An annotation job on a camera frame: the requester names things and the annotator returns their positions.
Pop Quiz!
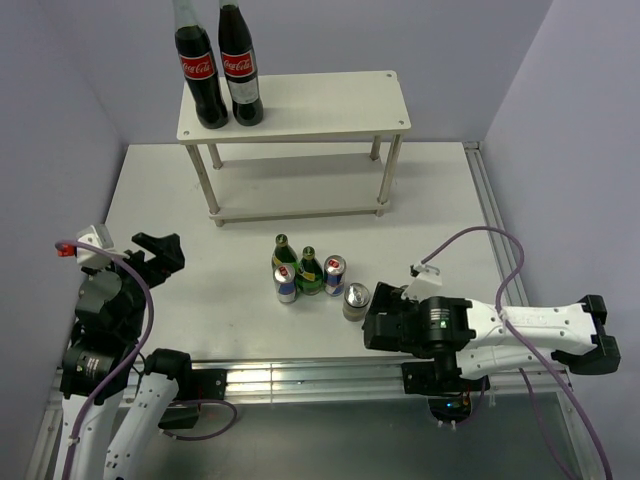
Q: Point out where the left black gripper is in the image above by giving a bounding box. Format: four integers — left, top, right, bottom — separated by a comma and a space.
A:
83, 231, 183, 338

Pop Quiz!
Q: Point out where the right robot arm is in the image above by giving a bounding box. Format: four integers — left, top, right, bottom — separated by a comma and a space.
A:
363, 283, 621, 396

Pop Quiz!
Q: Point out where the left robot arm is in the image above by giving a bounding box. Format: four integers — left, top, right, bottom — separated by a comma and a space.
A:
54, 225, 195, 479

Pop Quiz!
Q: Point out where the dark gold-band beverage can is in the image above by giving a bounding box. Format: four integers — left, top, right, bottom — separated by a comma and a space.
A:
342, 282, 371, 322

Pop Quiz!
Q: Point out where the white two-tier shelf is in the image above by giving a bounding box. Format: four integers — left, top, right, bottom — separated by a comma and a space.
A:
177, 70, 411, 226

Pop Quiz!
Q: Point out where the right Red Bull can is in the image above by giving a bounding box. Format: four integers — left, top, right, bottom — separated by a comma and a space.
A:
324, 255, 346, 296

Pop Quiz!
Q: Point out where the red bull can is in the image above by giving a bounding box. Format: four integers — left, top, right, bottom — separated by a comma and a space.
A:
324, 255, 346, 296
273, 263, 297, 304

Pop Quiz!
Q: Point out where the front green glass bottle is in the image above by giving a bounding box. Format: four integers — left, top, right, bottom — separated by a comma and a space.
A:
296, 246, 324, 296

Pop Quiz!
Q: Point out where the green glass bottle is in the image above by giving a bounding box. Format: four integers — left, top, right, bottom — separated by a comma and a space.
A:
271, 233, 299, 270
296, 246, 324, 296

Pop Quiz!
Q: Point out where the rear green glass bottle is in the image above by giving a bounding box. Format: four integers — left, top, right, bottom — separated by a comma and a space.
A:
271, 233, 299, 270

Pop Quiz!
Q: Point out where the left Red Bull can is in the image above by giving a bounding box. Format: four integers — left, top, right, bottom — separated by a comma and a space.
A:
273, 263, 297, 304

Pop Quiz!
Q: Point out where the left Coca-Cola glass bottle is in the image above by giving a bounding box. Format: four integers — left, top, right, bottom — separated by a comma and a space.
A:
172, 0, 228, 129

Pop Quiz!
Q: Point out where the coca-cola glass bottle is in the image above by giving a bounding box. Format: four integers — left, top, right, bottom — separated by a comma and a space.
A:
172, 0, 228, 129
218, 1, 264, 127

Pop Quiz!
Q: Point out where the right Coca-Cola glass bottle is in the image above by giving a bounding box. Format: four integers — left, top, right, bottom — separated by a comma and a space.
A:
218, 1, 264, 127

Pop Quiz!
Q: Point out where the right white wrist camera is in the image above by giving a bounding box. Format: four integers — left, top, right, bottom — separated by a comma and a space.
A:
404, 263, 443, 301

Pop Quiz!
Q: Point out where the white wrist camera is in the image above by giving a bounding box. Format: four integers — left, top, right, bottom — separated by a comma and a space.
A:
56, 224, 115, 271
404, 263, 443, 301

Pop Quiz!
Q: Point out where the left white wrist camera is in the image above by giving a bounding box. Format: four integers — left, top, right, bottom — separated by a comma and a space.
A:
56, 224, 115, 271

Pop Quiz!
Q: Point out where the aluminium frame rail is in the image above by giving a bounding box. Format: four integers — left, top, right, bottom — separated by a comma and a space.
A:
24, 141, 601, 480

